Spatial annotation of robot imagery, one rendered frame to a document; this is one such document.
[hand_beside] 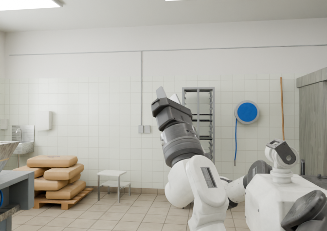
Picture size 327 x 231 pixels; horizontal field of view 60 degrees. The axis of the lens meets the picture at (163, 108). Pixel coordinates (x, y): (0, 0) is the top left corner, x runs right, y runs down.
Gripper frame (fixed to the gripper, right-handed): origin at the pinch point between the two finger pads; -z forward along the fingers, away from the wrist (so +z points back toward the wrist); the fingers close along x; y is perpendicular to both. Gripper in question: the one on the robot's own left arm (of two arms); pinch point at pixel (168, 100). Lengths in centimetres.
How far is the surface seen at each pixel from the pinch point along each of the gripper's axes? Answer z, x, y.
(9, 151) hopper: -23, -14, -73
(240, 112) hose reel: -216, 336, -108
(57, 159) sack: -203, 138, -339
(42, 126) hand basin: -296, 129, -385
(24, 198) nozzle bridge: -10, -1, -87
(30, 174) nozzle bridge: -19, -1, -81
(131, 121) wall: -264, 236, -262
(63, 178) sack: -167, 144, -329
